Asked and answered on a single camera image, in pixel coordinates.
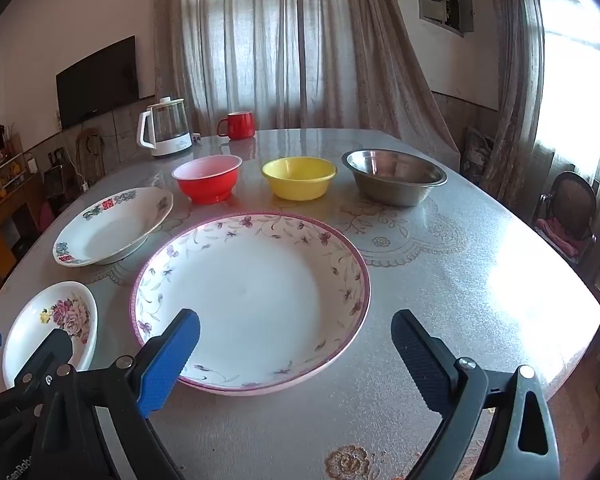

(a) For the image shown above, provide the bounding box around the large purple floral rim plate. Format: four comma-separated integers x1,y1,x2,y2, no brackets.
131,212,371,397

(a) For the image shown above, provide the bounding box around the grey wall electrical panel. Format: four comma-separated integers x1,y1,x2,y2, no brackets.
416,0,476,37

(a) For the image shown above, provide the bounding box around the plate with red characters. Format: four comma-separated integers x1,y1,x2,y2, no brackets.
53,187,174,266

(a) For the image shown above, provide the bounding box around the wooden cabinet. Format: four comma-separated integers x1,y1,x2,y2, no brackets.
0,175,48,286

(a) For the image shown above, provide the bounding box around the small pink rose plate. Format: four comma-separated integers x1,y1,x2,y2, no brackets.
2,281,99,388

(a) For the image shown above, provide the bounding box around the wooden chair back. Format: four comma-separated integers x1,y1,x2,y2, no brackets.
76,128,103,181

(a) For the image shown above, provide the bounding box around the patterned bag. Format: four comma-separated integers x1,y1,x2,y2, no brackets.
462,127,496,186

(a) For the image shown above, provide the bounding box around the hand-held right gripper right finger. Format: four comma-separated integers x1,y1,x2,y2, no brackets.
391,310,561,480

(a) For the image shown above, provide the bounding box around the red plastic bowl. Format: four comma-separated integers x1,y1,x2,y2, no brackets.
172,155,243,206

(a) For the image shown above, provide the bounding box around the white glass electric kettle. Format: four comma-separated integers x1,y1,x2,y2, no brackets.
138,97,195,158

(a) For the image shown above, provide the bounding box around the narrow beige sheer curtain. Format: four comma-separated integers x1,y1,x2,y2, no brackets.
480,0,600,201

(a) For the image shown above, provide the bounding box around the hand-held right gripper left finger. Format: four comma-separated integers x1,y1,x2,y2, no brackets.
36,308,201,480

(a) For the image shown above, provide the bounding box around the wide beige sheer curtain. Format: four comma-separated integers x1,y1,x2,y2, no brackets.
152,0,461,171

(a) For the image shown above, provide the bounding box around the red mug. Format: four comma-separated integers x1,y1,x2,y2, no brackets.
216,111,256,141

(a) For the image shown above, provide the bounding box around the dark box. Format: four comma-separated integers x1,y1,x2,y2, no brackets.
42,167,63,196

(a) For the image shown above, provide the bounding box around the black chair with red cushion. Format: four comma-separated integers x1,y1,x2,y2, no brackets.
532,171,598,266

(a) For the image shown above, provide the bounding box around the black wall television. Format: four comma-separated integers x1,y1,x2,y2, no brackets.
56,36,140,130

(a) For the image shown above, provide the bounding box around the stainless steel bowl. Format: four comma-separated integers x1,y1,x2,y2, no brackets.
341,149,448,207

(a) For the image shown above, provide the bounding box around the yellow plastic bowl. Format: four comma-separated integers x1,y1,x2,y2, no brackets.
261,156,338,201

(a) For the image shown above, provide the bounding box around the cluttered wooden shelf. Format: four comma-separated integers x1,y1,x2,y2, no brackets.
0,125,28,191

